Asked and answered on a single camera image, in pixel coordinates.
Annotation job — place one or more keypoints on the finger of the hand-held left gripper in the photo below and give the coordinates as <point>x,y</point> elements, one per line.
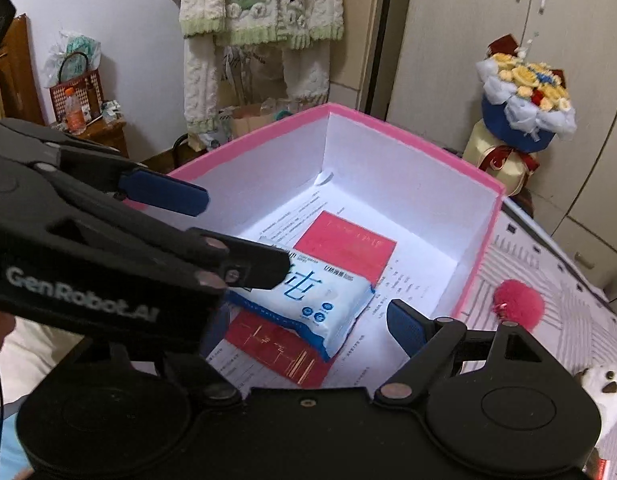
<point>163,192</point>
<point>248,262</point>

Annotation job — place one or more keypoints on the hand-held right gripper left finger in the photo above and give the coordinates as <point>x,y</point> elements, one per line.
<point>208,382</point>

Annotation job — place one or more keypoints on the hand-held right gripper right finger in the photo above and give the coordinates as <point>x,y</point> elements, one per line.
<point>403,325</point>

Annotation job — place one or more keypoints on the white blue tissue packet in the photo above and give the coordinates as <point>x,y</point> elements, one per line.
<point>318,305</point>

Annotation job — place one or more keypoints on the pink cardboard box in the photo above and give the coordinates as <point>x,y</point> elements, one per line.
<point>413,185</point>

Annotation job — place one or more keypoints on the white plush toy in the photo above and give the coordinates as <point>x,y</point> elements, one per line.
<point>596,385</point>

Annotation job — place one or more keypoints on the white printed paper sheets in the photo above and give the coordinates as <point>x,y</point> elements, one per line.
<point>408,285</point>

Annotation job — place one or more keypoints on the wooden nightstand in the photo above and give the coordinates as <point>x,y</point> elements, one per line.
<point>108,132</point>

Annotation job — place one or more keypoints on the cream blanket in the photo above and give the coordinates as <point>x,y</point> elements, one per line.
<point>33,355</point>

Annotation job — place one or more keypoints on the red card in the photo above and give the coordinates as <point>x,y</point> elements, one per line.
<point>348,245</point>

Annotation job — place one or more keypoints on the brown paper bag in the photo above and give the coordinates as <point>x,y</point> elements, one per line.
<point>253,122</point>

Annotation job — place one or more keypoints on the cream fleece pajama pants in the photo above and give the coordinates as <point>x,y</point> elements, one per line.
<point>203,85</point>

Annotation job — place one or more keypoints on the pink fluffy pompom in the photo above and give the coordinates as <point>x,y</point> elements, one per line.
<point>521,302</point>

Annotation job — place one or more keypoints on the orange drink bottle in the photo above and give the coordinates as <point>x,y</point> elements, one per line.
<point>74,112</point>

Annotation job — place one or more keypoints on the woven basket bag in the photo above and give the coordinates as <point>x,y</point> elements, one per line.
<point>88,90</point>

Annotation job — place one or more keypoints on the white green plastic bag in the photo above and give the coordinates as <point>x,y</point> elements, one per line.
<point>78,45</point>

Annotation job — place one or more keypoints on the dark stool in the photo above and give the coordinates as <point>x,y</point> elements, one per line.
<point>526,200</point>

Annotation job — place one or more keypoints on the light blue cloth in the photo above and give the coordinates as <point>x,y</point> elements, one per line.
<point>3,450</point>

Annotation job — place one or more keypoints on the wooden headboard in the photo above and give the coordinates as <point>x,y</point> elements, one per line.
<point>18,70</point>

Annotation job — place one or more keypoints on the cream fleece pajama top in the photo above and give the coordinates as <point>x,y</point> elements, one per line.
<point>258,0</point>

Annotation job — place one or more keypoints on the yellow flower bouquet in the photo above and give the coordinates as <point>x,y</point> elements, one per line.
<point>523,105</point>

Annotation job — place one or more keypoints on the beige wardrobe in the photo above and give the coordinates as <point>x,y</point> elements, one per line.
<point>448,35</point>

